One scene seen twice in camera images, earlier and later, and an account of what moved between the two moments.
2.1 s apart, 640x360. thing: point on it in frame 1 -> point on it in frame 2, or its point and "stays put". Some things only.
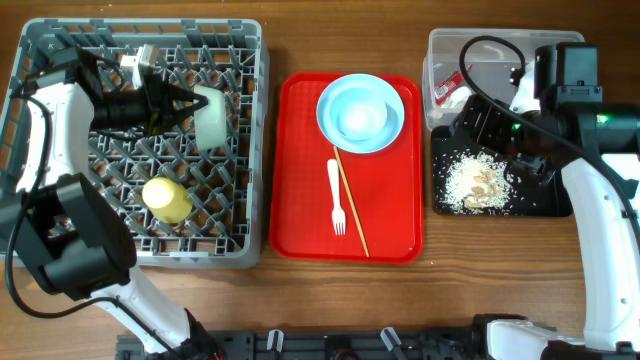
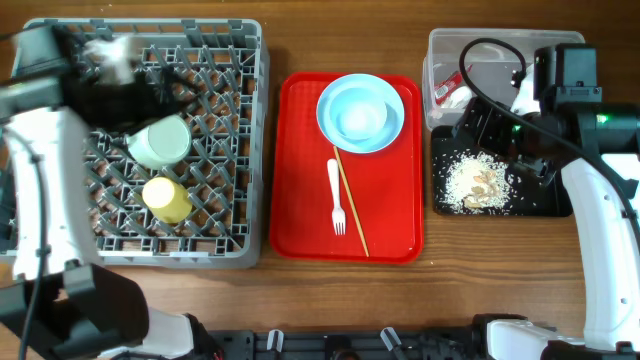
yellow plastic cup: [169, 201] stays put
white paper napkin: [457, 98] stays put
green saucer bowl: [210, 121] -> [161, 143]
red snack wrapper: [441, 90] stays put
